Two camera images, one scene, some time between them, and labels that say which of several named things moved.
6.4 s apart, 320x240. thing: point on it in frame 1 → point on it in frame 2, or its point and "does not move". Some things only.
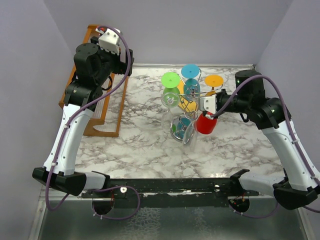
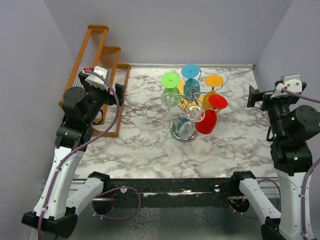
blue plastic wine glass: [192, 88] does not move
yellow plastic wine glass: [213, 81] does not move
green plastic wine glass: [170, 81] does not move
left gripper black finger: [132, 60] → [119, 90]
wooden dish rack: [107, 117] does not move
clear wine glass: [169, 100] does not move
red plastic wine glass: [204, 125] does not move
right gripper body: [236, 104] → [276, 107]
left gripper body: [111, 61] → [97, 96]
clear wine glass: [190, 138] → [192, 114]
